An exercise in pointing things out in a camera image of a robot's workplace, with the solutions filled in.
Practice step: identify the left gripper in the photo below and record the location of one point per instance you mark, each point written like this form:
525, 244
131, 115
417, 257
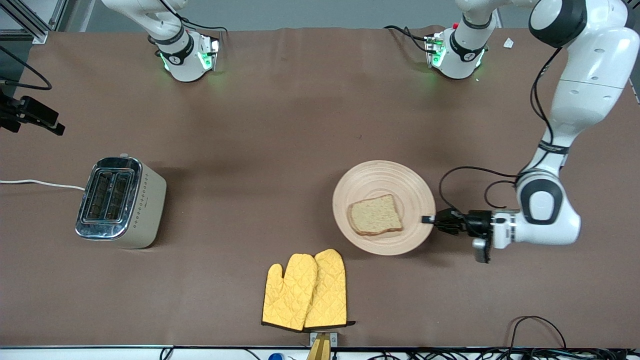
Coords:
477, 222

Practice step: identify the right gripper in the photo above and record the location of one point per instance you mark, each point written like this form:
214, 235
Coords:
31, 111

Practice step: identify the brown bread slice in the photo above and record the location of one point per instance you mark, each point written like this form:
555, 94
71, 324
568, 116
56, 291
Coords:
376, 216

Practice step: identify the round wooden plate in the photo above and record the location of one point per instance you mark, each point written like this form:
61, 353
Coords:
382, 177

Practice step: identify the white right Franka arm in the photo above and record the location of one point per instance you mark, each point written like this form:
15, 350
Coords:
182, 55

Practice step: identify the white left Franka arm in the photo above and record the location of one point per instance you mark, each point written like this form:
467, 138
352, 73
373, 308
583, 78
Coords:
590, 75

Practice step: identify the beige chrome two-slot toaster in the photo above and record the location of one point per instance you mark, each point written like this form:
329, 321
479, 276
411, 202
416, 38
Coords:
142, 210

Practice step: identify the yellow quilted oven mitt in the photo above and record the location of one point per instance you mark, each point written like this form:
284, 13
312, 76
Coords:
287, 295
329, 290

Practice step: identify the brown table cover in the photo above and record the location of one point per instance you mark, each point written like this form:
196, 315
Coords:
320, 125

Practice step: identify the small white paper scrap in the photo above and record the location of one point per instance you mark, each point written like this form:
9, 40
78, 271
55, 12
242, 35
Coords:
508, 43

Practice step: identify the blue round cap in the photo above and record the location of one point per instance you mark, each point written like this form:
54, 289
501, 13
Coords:
275, 357

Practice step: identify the aluminium frame profile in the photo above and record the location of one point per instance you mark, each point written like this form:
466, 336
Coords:
35, 27

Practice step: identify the metal bracket with wooden stick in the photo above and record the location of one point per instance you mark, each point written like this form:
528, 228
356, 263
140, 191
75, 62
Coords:
320, 347

